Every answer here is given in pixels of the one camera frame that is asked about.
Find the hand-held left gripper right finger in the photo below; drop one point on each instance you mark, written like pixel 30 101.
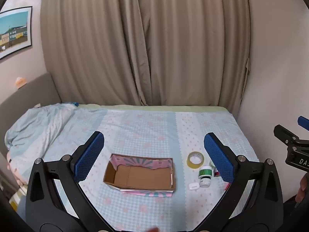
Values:
pixel 218 156

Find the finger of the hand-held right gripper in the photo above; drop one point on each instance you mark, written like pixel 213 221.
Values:
pixel 303 122
pixel 287 136

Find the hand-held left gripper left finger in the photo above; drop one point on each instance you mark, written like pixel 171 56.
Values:
pixel 89 154

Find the red box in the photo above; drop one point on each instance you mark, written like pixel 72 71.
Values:
pixel 216 173

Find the green label jar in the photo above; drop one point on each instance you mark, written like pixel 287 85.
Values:
pixel 205 172

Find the clear tape roll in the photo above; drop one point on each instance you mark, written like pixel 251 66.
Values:
pixel 195 160

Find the patterned cardboard box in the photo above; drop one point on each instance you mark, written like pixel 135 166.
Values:
pixel 142 176

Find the person's right hand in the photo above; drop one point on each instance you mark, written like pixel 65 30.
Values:
pixel 303 189

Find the blue cloth piece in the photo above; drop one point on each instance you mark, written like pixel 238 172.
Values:
pixel 75 104

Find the blue checked bed sheet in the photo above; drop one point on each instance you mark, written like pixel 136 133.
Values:
pixel 144 130

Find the pale green mattress pad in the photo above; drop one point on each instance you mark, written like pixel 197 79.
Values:
pixel 149 107

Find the grey headboard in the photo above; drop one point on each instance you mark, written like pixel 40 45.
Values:
pixel 31 96

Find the striped pillow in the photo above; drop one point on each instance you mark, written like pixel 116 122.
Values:
pixel 18 198

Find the small orange figure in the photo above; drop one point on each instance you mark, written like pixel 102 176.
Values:
pixel 20 81

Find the beige curtain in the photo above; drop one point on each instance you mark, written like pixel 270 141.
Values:
pixel 144 43

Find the framed wall picture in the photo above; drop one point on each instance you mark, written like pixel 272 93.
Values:
pixel 14 31

